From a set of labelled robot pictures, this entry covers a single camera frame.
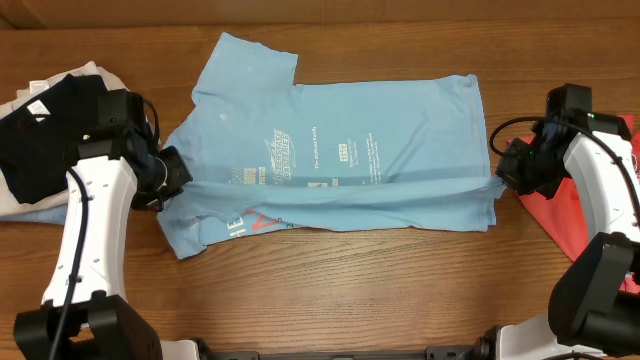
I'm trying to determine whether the light blue printed t-shirt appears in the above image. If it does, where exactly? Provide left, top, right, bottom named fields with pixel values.
left=158, top=34, right=504, bottom=258

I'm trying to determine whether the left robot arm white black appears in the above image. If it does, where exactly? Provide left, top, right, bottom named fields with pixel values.
left=13, top=89, right=206, bottom=360

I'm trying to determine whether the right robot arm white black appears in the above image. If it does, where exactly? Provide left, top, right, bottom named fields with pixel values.
left=462, top=84, right=639, bottom=359

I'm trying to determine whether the red printed t-shirt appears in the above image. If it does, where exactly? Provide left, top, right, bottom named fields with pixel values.
left=507, top=114, right=640, bottom=295

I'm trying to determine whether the folded light blue denim garment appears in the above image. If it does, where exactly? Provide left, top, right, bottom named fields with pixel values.
left=1, top=205, right=67, bottom=225

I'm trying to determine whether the folded black shirt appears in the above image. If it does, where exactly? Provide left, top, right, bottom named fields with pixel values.
left=1, top=75, right=107, bottom=204

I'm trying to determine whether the folded beige shirt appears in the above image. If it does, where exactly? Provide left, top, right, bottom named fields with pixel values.
left=1, top=61, right=126, bottom=216

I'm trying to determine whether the cardboard back panel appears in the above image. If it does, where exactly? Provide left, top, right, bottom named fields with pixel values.
left=1, top=0, right=639, bottom=29

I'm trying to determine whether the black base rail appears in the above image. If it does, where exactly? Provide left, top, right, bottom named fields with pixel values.
left=196, top=339, right=496, bottom=360

